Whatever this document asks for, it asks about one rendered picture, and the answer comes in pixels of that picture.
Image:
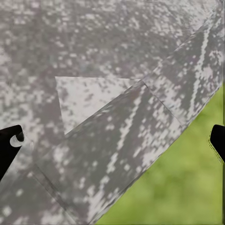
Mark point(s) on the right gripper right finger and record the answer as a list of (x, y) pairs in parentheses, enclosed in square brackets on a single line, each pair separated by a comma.
[(217, 139)]

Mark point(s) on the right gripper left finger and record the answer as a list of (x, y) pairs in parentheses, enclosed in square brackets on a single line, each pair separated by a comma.
[(11, 140)]

